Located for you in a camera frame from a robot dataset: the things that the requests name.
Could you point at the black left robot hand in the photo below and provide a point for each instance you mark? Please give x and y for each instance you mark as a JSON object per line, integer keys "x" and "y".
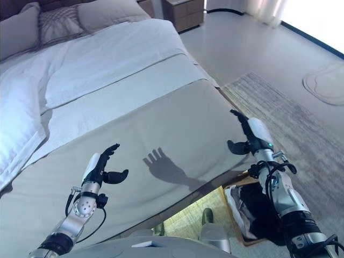
{"x": 92, "y": 169}

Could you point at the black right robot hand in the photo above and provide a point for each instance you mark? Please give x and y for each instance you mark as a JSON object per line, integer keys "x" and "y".
{"x": 258, "y": 131}

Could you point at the black garment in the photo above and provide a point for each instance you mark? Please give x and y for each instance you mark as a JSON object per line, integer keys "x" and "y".
{"x": 258, "y": 209}

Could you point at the white shirt with blue tag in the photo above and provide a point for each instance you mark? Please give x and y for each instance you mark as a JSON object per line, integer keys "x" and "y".
{"x": 236, "y": 212}

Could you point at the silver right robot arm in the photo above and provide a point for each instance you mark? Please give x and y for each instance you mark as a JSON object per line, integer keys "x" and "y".
{"x": 290, "y": 209}

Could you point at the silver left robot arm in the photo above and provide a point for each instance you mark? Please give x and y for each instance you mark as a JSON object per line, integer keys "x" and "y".
{"x": 75, "y": 212}

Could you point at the brown wicker basket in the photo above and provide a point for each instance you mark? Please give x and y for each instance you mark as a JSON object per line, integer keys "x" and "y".
{"x": 242, "y": 181}

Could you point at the bed with beige cover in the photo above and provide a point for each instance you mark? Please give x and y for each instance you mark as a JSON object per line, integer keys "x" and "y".
{"x": 134, "y": 134}

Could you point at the white bed sheet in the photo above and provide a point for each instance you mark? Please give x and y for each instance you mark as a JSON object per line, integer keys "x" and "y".
{"x": 134, "y": 88}

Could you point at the grey striped rug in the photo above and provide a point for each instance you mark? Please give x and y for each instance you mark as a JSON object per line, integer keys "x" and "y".
{"x": 295, "y": 129}

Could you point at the beige oval floor mat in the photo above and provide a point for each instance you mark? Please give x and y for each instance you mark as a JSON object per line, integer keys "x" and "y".
{"x": 328, "y": 86}

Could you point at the grey robot torso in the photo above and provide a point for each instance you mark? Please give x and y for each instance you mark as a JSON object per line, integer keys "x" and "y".
{"x": 134, "y": 250}

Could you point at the silver right robot leg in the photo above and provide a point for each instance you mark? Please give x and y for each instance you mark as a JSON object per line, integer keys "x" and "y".
{"x": 215, "y": 236}

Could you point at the white duvet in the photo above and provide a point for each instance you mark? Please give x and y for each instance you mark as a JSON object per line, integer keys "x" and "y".
{"x": 94, "y": 53}

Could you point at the white curtain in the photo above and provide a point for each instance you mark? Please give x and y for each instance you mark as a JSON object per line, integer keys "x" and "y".
{"x": 263, "y": 10}

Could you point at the brown wooden nightstand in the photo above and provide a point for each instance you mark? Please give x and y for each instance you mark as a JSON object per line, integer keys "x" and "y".
{"x": 185, "y": 13}

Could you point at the patterned beige pillow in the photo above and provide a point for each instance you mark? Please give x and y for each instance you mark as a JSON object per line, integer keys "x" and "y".
{"x": 59, "y": 24}

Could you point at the plain beige pillow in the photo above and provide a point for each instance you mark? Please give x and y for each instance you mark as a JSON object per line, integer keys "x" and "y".
{"x": 113, "y": 13}
{"x": 16, "y": 32}

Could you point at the brown wooden side panel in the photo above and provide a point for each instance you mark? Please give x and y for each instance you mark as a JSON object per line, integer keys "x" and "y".
{"x": 146, "y": 6}

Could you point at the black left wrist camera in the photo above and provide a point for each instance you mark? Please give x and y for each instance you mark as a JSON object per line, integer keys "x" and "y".
{"x": 102, "y": 200}

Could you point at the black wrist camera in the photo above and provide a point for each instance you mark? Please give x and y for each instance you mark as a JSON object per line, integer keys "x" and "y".
{"x": 254, "y": 171}
{"x": 102, "y": 200}

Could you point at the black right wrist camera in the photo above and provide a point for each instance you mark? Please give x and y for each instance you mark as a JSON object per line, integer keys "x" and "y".
{"x": 254, "y": 171}

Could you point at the dark window frame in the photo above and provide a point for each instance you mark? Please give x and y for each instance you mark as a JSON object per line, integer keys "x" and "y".
{"x": 317, "y": 40}

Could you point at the black curved floor rail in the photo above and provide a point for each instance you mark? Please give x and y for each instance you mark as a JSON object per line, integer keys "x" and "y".
{"x": 223, "y": 10}

